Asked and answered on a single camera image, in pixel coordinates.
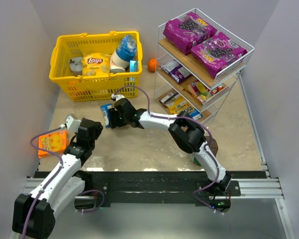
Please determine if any blue small snack packet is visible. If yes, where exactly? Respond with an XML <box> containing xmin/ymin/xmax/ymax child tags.
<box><xmin>100</xmin><ymin>104</ymin><xmax>112</xmax><ymax>127</ymax></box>

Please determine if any brown chocolate bar wrapper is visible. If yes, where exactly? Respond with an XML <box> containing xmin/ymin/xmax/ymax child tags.
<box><xmin>159</xmin><ymin>90</ymin><xmax>180</xmax><ymax>108</ymax></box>

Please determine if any small yellow M&M's bag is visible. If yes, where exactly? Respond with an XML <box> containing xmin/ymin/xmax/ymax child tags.
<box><xmin>183</xmin><ymin>105</ymin><xmax>195</xmax><ymax>114</ymax></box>

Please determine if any dark purple candy bag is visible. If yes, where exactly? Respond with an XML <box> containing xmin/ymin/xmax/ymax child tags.
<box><xmin>160</xmin><ymin>60</ymin><xmax>191</xmax><ymax>84</ymax></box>

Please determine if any Fox's fruits candy bag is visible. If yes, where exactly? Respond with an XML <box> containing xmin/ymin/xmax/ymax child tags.
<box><xmin>184</xmin><ymin>80</ymin><xmax>224</xmax><ymax>105</ymax></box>

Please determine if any purple grape candy bag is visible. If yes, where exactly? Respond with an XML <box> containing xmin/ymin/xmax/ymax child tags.
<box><xmin>163</xmin><ymin>12</ymin><xmax>217</xmax><ymax>55</ymax></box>
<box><xmin>191</xmin><ymin>32</ymin><xmax>247</xmax><ymax>78</ymax></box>

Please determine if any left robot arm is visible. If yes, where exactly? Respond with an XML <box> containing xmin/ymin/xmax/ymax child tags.
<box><xmin>12</xmin><ymin>115</ymin><xmax>105</xmax><ymax>239</ymax></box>

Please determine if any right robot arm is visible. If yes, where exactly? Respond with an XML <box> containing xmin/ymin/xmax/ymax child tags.
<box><xmin>111</xmin><ymin>94</ymin><xmax>232</xmax><ymax>191</ymax></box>

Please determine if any orange snack box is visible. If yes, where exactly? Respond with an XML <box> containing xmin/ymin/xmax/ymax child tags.
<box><xmin>38</xmin><ymin>130</ymin><xmax>68</xmax><ymax>154</ymax></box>

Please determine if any yellow plastic shopping basket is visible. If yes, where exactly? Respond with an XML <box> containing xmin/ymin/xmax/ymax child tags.
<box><xmin>49</xmin><ymin>31</ymin><xmax>143</xmax><ymax>102</ymax></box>

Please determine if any teal foil box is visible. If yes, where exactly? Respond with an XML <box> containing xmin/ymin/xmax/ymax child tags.
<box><xmin>129</xmin><ymin>60</ymin><xmax>139</xmax><ymax>73</ymax></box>

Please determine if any orange fruit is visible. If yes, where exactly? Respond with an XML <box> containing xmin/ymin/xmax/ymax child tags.
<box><xmin>148</xmin><ymin>59</ymin><xmax>157</xmax><ymax>72</ymax></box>

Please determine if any yellow Lays chips bag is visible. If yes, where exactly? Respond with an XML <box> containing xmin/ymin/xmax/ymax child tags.
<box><xmin>82</xmin><ymin>52</ymin><xmax>111</xmax><ymax>76</ymax></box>

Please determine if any blue white wrapped roll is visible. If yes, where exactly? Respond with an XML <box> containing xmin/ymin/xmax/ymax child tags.
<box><xmin>110</xmin><ymin>34</ymin><xmax>137</xmax><ymax>74</ymax></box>

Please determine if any grey crumpled paper cups pack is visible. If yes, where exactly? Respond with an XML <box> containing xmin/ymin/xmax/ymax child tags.
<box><xmin>69</xmin><ymin>56</ymin><xmax>82</xmax><ymax>77</ymax></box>

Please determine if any green brown tin can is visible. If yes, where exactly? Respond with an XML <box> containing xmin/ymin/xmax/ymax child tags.
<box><xmin>191</xmin><ymin>136</ymin><xmax>218</xmax><ymax>166</ymax></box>

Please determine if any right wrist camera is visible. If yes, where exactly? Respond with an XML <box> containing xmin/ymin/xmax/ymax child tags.
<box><xmin>111</xmin><ymin>94</ymin><xmax>126</xmax><ymax>102</ymax></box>

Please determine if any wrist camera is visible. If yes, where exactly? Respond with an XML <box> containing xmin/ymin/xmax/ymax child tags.
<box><xmin>60</xmin><ymin>114</ymin><xmax>82</xmax><ymax>133</ymax></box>
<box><xmin>111</xmin><ymin>94</ymin><xmax>126</xmax><ymax>102</ymax></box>

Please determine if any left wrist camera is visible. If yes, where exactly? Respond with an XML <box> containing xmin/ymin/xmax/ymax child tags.
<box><xmin>60</xmin><ymin>114</ymin><xmax>82</xmax><ymax>133</ymax></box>

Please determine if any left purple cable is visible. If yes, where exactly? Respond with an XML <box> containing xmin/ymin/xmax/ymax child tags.
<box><xmin>21</xmin><ymin>125</ymin><xmax>68</xmax><ymax>239</ymax></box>

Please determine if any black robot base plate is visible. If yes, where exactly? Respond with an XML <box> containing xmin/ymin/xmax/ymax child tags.
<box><xmin>74</xmin><ymin>171</ymin><xmax>241</xmax><ymax>209</ymax></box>

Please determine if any white wire wooden shelf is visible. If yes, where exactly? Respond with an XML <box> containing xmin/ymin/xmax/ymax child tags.
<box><xmin>154</xmin><ymin>8</ymin><xmax>255</xmax><ymax>123</ymax></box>

